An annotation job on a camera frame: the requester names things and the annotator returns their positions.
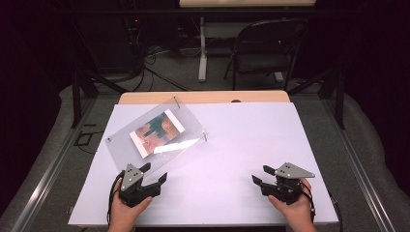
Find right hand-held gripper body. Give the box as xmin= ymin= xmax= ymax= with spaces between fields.
xmin=260 ymin=161 xmax=316 ymax=206

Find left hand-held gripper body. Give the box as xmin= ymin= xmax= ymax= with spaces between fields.
xmin=118 ymin=162 xmax=162 ymax=208

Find clear acrylic photo frame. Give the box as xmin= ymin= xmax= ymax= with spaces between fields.
xmin=104 ymin=95 xmax=210 ymax=178

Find painting print card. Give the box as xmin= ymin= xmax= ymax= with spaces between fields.
xmin=129 ymin=108 xmax=187 ymax=160

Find person's right hand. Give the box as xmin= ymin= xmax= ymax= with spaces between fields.
xmin=268 ymin=178 xmax=315 ymax=226

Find person's left hand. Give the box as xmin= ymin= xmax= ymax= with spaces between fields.
xmin=108 ymin=178 xmax=153 ymax=226

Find white board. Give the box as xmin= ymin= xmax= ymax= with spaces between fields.
xmin=68 ymin=101 xmax=339 ymax=226

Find wooden table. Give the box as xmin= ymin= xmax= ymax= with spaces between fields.
xmin=118 ymin=90 xmax=291 ymax=104

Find black metal stand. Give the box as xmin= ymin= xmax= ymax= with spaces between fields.
xmin=286 ymin=62 xmax=346 ymax=131
xmin=71 ymin=62 xmax=130 ymax=130

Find black folding chair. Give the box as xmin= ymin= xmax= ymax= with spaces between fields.
xmin=223 ymin=17 xmax=310 ymax=91

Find white desk leg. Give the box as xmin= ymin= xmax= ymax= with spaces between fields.
xmin=197 ymin=16 xmax=209 ymax=83

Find dark equipment rack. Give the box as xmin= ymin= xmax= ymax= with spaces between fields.
xmin=122 ymin=14 xmax=146 ymax=66

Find light wooden desk top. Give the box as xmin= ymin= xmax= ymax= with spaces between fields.
xmin=179 ymin=0 xmax=317 ymax=9

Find left hand-held gripper cable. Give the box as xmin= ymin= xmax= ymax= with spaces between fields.
xmin=106 ymin=170 xmax=126 ymax=226

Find hand-held gripper cable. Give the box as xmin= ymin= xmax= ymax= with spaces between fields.
xmin=301 ymin=183 xmax=344 ymax=232
xmin=106 ymin=170 xmax=126 ymax=226

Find right hand-held gripper cable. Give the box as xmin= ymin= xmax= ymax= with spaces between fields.
xmin=301 ymin=183 xmax=344 ymax=232

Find aluminium rail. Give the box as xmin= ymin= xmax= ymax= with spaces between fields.
xmin=11 ymin=96 xmax=98 ymax=232
xmin=322 ymin=96 xmax=388 ymax=232

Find black floor cables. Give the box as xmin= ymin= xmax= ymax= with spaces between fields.
xmin=129 ymin=43 xmax=192 ymax=93

